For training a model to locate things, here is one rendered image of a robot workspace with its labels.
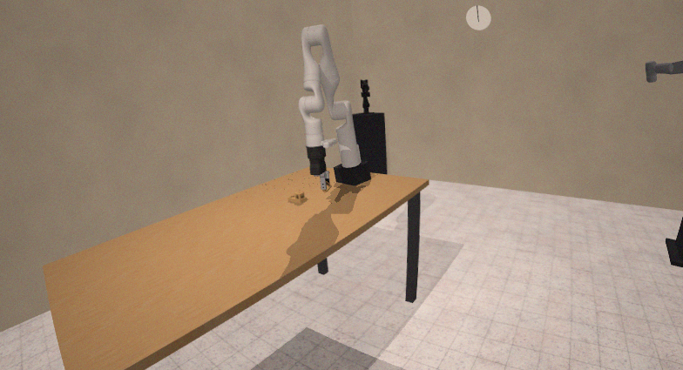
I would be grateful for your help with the light wooden tray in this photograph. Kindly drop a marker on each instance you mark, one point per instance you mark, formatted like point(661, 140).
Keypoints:
point(293, 199)

